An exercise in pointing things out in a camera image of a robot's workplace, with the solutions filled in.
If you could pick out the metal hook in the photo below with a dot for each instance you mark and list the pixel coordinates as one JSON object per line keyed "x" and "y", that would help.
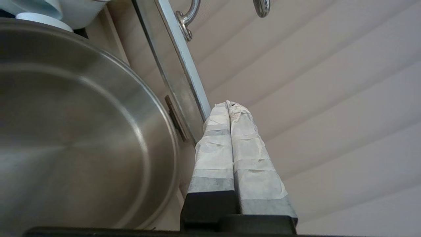
{"x": 261, "y": 8}

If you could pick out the stainless steel pan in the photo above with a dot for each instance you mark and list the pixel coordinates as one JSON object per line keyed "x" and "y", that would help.
{"x": 75, "y": 138}

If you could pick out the metal wall rail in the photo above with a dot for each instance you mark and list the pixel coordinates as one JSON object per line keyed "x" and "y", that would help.
{"x": 179, "y": 75}

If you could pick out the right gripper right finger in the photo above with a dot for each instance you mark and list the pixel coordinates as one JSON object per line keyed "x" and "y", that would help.
{"x": 256, "y": 171}

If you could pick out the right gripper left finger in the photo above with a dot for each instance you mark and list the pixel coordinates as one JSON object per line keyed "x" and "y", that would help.
{"x": 213, "y": 158}

